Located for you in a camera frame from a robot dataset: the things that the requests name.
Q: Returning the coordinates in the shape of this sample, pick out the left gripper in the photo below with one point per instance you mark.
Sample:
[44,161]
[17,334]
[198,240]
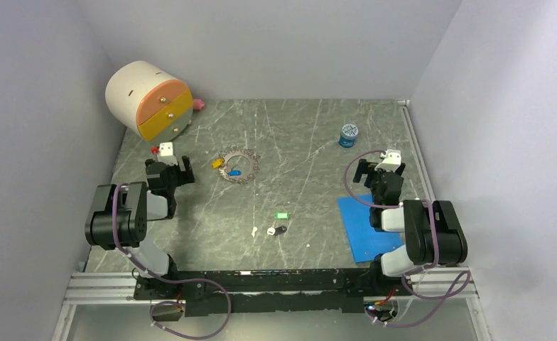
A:
[184,176]

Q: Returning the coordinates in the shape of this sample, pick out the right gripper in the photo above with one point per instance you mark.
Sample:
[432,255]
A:
[364,168]

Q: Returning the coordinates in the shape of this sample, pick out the green key tag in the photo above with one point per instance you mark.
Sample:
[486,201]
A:
[282,216]

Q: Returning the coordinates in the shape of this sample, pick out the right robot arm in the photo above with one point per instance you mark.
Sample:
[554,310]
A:
[432,231]

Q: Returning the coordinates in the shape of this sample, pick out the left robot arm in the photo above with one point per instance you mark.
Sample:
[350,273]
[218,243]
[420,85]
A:
[119,216]

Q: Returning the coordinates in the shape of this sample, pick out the blue small jar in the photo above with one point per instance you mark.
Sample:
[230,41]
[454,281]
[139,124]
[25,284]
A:
[348,135]

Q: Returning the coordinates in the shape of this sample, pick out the pink small object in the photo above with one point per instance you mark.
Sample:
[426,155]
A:
[198,104]

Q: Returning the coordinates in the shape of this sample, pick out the round mini drawer cabinet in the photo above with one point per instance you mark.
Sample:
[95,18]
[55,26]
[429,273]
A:
[152,103]

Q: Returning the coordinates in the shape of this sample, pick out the black white key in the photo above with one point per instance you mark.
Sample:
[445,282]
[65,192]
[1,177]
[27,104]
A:
[276,231]

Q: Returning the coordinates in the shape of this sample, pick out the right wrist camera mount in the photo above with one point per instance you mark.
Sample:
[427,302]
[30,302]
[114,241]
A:
[391,161]

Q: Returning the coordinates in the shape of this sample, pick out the side aluminium rail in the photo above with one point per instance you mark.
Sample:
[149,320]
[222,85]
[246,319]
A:
[403,106]

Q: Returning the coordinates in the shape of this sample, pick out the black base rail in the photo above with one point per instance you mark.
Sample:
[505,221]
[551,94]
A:
[347,290]

